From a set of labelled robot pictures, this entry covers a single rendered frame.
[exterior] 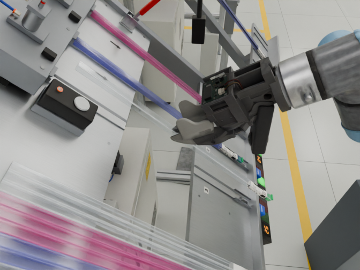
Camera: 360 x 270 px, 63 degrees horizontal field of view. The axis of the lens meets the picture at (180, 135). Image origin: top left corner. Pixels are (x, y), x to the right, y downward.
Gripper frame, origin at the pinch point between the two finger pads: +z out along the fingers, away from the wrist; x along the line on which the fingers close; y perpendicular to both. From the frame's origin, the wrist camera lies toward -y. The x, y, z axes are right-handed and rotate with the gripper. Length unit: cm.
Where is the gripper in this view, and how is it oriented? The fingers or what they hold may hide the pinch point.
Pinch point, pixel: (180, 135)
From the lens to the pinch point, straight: 54.9
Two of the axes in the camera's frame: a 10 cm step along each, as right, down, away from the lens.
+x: -0.9, 7.4, -6.6
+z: -8.4, 3.0, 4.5
